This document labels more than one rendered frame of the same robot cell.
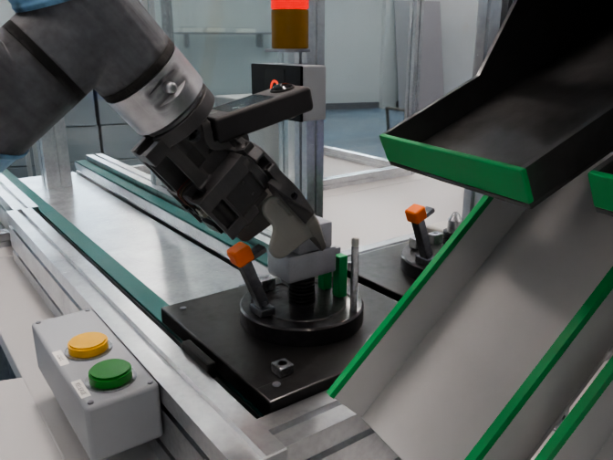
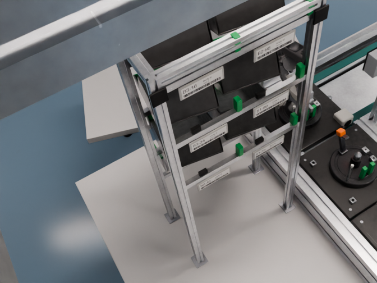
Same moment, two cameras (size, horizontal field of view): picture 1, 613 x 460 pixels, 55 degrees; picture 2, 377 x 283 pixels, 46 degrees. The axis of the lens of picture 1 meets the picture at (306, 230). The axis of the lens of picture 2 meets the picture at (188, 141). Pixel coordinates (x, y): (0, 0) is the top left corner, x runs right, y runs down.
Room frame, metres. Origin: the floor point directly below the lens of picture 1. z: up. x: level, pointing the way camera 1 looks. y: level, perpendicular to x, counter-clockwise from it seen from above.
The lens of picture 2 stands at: (0.48, -0.94, 2.16)
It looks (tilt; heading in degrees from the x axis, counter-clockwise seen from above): 55 degrees down; 105
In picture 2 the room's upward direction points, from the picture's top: 11 degrees counter-clockwise
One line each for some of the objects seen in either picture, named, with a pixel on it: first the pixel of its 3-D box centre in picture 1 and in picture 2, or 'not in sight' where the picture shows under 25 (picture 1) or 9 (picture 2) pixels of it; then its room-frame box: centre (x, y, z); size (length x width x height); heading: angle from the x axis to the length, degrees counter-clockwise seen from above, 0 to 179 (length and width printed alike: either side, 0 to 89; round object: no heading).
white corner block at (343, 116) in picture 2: not in sight; (343, 118); (0.75, -0.02, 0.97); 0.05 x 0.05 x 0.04; 36
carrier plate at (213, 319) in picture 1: (301, 324); (299, 114); (0.61, 0.01, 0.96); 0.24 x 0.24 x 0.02; 36
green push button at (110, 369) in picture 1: (110, 377); not in sight; (0.50, 0.19, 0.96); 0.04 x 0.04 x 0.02
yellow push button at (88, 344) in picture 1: (88, 348); not in sight; (0.55, 0.23, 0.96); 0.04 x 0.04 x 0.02
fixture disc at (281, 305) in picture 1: (301, 308); (299, 110); (0.61, 0.01, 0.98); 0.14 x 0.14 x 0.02
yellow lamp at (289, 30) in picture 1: (289, 29); not in sight; (0.84, 0.02, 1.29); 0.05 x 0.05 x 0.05
